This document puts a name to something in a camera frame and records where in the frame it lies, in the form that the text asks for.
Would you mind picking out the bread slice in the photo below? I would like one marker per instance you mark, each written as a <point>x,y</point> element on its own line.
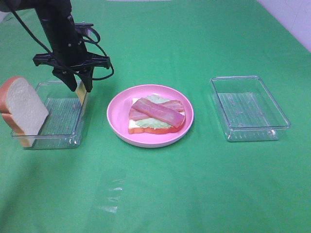
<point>132,129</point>
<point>21,107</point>

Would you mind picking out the clear right plastic container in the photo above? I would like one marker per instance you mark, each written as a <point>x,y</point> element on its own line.
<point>246,109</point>

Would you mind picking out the bread slice on plate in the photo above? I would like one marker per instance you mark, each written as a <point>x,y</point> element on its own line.
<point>132,129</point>

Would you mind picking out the clear left plastic container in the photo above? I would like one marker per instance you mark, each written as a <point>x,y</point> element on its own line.
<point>63,126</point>

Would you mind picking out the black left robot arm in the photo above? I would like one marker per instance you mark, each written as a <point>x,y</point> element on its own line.
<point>55,18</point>

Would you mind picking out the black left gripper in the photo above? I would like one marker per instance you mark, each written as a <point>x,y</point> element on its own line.
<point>69,56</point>

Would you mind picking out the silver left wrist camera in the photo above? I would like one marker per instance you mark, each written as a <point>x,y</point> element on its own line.
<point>83,28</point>

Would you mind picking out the green tablecloth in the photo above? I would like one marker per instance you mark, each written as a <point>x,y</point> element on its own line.
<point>202,183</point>

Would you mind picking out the clear plastic container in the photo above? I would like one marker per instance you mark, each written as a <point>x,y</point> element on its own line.
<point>246,109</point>
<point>63,126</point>

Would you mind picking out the green lettuce leaf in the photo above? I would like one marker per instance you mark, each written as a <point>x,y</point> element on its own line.
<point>151,122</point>

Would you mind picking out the bacon strip from container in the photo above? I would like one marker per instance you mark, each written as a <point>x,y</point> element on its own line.
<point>171,104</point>

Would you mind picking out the pink plate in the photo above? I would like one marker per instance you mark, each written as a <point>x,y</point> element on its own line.
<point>119,107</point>

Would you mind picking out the yellow cheese slice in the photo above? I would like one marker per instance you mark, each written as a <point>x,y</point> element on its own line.
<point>81,92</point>

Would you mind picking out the clear tape patch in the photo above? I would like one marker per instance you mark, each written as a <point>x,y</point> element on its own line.
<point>108,194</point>

